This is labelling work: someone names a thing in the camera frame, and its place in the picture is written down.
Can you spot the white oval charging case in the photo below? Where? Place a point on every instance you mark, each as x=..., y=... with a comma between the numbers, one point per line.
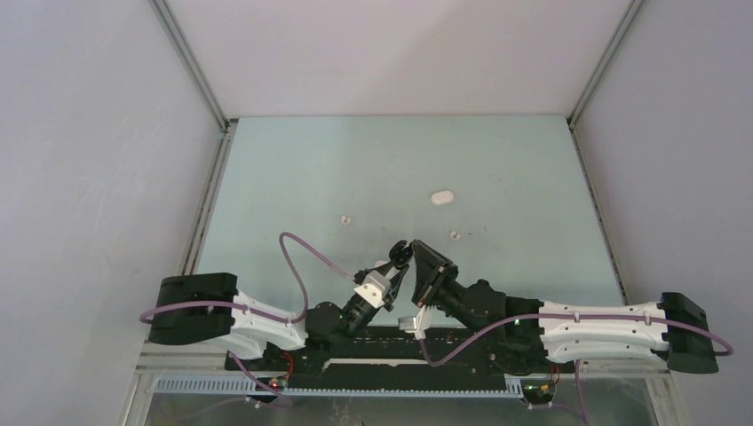
x=442, y=197

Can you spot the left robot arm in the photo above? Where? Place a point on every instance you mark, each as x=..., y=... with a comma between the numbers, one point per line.
x=209, y=308

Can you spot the left corner aluminium post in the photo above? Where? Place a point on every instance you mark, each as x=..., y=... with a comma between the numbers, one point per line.
x=182, y=47

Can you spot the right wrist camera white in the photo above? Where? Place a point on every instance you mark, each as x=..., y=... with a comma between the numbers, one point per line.
x=417, y=325

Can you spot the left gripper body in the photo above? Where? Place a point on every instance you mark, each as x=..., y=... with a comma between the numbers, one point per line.
x=384, y=301

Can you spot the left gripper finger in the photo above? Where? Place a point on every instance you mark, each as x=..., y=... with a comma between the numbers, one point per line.
x=396, y=277
x=380, y=275

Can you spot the white cable duct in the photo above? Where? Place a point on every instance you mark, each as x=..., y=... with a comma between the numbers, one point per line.
x=237, y=386

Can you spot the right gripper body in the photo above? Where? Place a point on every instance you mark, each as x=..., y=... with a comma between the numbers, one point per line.
x=440, y=288

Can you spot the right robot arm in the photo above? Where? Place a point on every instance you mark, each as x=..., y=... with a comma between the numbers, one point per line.
x=673, y=330

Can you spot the black charging case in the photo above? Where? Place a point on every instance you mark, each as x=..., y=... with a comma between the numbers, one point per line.
x=400, y=254

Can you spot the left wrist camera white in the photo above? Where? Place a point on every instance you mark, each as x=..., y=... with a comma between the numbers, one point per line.
x=372, y=294

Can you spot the corner aluminium post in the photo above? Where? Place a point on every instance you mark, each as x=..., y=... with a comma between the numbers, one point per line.
x=182, y=47
x=607, y=57

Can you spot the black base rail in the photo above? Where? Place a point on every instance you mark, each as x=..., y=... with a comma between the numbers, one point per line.
x=386, y=355

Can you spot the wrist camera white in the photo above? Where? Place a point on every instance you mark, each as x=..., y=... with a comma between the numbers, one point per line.
x=372, y=294
x=417, y=325

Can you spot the right corner aluminium post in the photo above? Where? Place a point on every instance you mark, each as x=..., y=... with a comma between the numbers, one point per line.
x=607, y=57

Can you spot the aluminium frame rail front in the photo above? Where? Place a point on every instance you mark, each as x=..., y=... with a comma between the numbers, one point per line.
x=156, y=361

